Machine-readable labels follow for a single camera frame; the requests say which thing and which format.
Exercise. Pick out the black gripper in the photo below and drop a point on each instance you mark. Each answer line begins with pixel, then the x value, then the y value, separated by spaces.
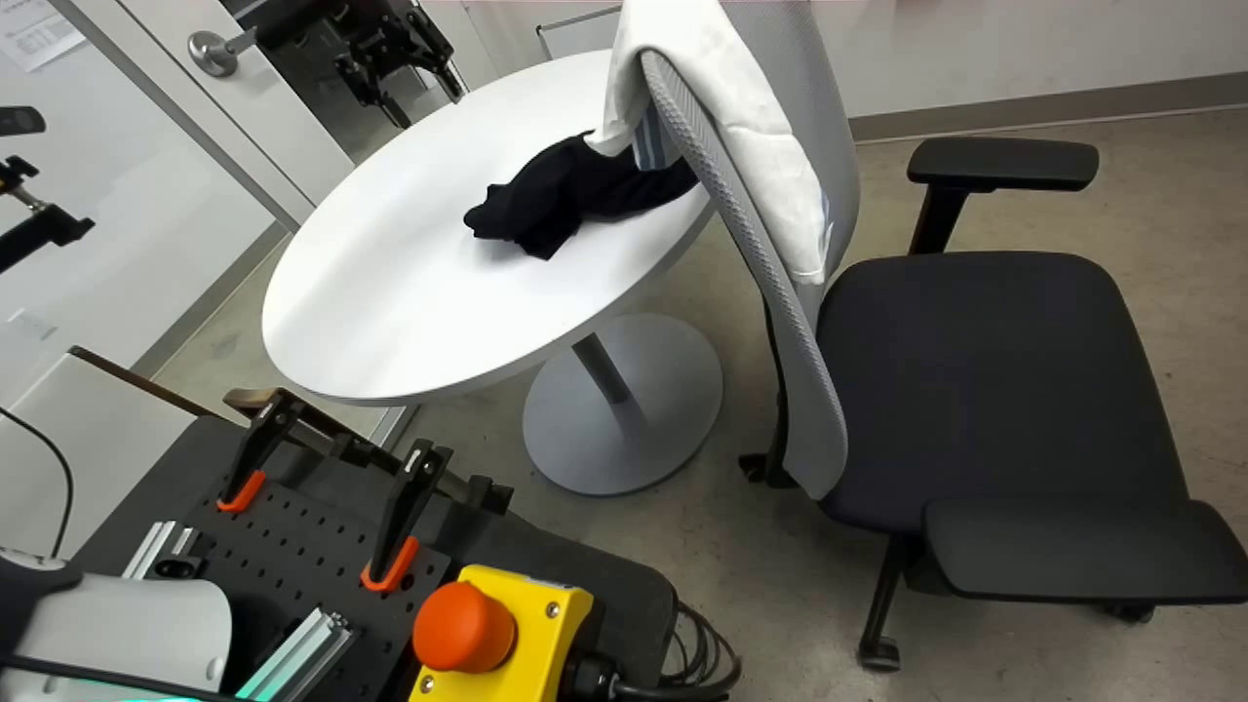
pixel 379 39

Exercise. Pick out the black shirt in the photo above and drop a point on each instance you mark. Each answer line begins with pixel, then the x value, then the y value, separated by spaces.
pixel 562 189

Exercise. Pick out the white towel with blue stripes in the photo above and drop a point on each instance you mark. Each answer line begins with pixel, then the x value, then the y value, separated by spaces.
pixel 700 39

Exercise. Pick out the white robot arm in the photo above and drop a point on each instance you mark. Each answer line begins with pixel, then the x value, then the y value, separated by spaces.
pixel 282 21

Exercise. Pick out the grey and black office chair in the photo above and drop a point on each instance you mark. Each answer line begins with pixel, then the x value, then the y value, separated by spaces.
pixel 990 411

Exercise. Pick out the white door with glass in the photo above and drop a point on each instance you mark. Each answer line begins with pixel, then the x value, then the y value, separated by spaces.
pixel 269 121

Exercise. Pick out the black perforated mounting board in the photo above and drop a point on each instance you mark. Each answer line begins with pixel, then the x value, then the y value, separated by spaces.
pixel 314 528

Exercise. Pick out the silver aluminium profile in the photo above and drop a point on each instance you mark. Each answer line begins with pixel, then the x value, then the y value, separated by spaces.
pixel 167 538

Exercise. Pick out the yellow emergency stop box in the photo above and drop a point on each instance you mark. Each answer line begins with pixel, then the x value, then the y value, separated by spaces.
pixel 496 638

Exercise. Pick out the green-tinted aluminium profile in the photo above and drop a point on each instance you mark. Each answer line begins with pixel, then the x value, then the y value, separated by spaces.
pixel 297 662

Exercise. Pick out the silver door handle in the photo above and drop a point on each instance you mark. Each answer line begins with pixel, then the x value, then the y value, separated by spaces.
pixel 217 55

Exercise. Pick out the white round pedestal table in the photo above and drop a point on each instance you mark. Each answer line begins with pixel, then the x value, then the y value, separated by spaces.
pixel 387 297

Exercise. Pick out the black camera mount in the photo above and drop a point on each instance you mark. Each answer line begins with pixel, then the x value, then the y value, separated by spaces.
pixel 46 225

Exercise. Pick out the left orange-handled black clamp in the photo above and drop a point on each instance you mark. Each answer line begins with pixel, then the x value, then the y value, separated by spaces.
pixel 271 424

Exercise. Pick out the orange-handled black clamp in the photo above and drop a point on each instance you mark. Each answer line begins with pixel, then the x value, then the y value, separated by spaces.
pixel 395 545
pixel 271 424

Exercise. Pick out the right orange-handled black clamp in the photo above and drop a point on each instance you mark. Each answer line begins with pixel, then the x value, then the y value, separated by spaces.
pixel 395 545

